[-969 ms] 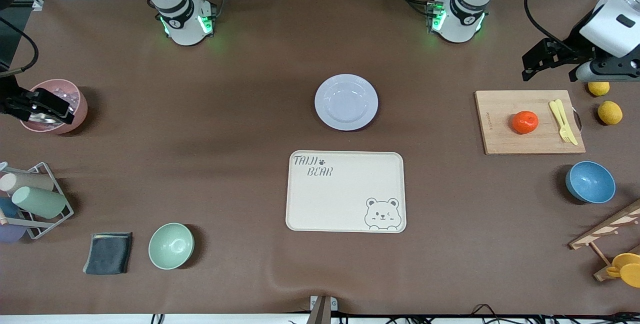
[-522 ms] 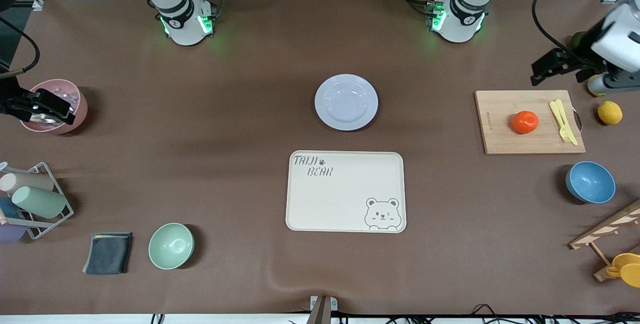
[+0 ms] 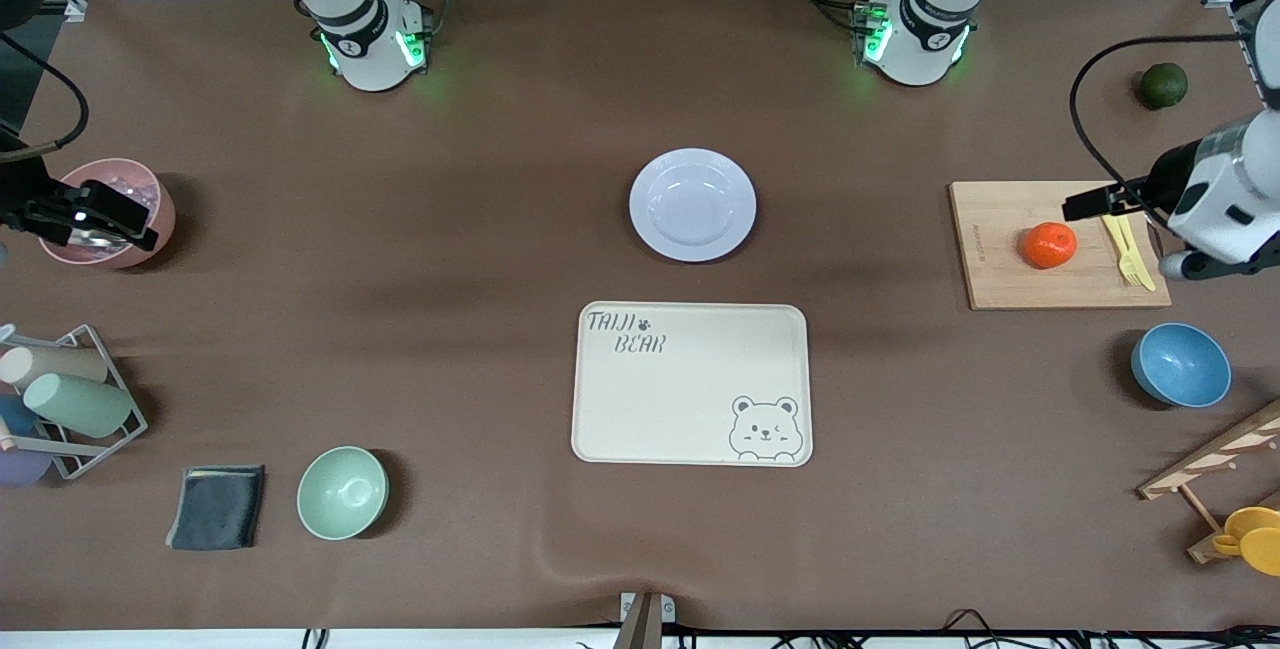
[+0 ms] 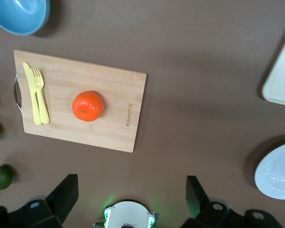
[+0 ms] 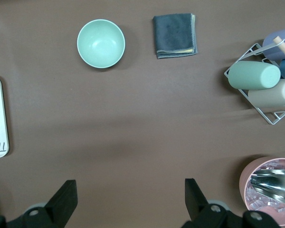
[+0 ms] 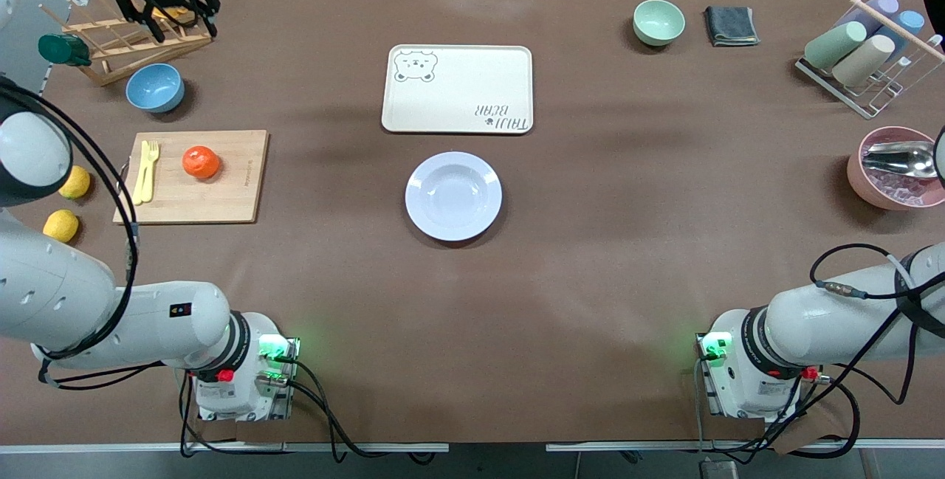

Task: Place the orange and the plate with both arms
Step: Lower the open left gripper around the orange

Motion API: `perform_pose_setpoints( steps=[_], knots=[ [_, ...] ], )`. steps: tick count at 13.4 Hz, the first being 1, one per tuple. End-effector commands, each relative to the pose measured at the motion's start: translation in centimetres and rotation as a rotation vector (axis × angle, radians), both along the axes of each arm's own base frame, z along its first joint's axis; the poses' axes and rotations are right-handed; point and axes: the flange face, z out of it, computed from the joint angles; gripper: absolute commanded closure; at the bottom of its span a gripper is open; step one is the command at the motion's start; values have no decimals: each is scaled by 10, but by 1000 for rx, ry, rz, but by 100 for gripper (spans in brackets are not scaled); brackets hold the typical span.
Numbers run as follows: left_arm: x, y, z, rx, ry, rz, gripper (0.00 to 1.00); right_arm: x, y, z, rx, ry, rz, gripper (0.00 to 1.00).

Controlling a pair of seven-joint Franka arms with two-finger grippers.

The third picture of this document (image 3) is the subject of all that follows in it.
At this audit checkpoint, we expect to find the pink bowl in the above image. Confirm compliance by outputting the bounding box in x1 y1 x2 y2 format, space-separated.
37 158 177 270

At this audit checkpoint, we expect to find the blue bowl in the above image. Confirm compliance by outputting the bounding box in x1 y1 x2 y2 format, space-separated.
1131 322 1233 409

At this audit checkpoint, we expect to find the wooden cutting board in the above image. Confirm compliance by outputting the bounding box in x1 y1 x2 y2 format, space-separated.
948 180 1173 311

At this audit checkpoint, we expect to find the white round plate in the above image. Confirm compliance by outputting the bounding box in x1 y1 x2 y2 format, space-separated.
629 148 758 263

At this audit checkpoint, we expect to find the grey wire cup rack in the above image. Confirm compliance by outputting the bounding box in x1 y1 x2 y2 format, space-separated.
0 323 149 481

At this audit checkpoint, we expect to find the yellow mug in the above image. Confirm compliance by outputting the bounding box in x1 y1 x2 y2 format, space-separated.
1212 506 1280 578

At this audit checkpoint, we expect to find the yellow plastic fork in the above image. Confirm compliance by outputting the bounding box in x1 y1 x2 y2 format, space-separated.
1102 219 1147 288

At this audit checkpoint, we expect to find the cream bear print tray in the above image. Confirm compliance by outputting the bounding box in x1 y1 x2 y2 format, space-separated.
571 302 814 468

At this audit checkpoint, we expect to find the light green bowl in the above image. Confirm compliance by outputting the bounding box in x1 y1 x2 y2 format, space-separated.
296 445 390 541

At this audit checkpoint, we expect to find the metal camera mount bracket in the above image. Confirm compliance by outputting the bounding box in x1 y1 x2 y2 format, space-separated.
612 591 677 649

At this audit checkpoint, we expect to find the purple cup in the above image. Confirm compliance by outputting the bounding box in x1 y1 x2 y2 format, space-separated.
0 444 53 487

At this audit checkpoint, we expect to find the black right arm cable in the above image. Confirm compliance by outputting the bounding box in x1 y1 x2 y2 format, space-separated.
0 33 91 160

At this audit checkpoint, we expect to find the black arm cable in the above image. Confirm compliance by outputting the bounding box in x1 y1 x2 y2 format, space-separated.
0 33 91 160
1069 33 1243 230

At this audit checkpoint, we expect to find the wooden mug rack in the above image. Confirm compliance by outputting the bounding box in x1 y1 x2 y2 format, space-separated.
1137 399 1280 565

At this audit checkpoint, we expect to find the light green cup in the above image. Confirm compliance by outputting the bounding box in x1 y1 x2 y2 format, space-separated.
22 372 135 439

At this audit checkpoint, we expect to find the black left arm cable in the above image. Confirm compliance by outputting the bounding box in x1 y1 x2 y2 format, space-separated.
1069 33 1243 230

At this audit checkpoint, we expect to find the beige cup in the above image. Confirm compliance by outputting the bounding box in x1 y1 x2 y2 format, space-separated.
0 344 109 390

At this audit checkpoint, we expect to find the blue cup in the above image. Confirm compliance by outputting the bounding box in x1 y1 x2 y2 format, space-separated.
0 392 41 437

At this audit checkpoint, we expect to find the dark green avocado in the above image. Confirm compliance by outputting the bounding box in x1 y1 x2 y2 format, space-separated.
1140 62 1190 111

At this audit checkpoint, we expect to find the brown table mat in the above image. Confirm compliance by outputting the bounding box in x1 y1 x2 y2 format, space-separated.
0 0 1280 632

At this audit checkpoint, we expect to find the dark grey folded cloth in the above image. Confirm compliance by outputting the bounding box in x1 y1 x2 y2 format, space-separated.
165 465 267 552

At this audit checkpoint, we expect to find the yellow plastic knife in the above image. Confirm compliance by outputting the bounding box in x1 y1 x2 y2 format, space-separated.
1115 217 1158 292

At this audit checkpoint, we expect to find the orange fruit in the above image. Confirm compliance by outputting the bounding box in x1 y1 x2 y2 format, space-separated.
1021 222 1079 270

